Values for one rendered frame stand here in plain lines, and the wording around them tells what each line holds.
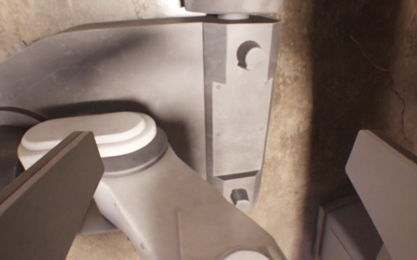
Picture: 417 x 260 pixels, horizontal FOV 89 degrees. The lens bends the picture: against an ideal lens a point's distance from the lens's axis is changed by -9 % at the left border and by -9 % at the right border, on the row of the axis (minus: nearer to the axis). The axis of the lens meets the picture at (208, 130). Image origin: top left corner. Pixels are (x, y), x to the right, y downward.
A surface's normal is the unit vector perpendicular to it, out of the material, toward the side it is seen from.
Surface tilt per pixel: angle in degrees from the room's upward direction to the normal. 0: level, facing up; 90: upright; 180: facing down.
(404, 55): 0
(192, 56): 0
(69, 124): 90
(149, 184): 90
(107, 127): 90
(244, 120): 0
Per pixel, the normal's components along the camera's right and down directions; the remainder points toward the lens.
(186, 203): -0.02, -0.85
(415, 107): 0.18, 0.51
